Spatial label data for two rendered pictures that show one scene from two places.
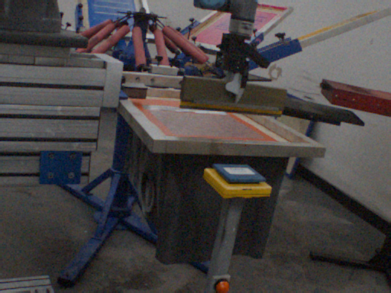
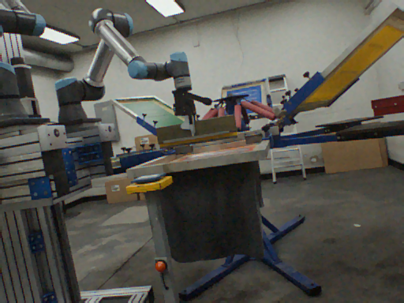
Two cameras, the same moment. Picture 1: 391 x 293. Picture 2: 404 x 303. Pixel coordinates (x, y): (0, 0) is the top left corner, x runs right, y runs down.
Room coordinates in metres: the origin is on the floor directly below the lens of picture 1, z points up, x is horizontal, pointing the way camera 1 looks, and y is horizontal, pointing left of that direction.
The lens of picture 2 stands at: (0.21, -1.01, 1.11)
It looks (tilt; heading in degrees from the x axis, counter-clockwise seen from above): 4 degrees down; 38
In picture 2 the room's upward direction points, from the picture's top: 10 degrees counter-clockwise
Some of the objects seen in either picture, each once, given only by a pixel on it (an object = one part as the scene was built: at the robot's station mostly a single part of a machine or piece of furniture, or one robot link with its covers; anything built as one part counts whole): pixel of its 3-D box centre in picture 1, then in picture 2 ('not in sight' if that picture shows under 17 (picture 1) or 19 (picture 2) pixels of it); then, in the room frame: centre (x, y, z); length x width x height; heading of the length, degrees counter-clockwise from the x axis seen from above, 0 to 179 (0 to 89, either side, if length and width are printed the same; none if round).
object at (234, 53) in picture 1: (234, 53); (184, 102); (1.36, -0.08, 1.23); 0.09 x 0.08 x 0.12; 113
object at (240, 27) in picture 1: (241, 28); (182, 83); (1.36, -0.09, 1.31); 0.08 x 0.08 x 0.05
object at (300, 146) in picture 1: (199, 114); (211, 153); (1.60, 0.00, 0.97); 0.79 x 0.58 x 0.04; 24
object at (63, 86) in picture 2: not in sight; (69, 90); (1.24, 0.60, 1.42); 0.13 x 0.12 x 0.14; 179
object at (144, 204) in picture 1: (149, 166); not in sight; (1.48, 0.14, 0.79); 0.46 x 0.09 x 0.33; 24
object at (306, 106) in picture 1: (245, 100); (316, 138); (2.49, -0.25, 0.91); 1.34 x 0.40 x 0.08; 84
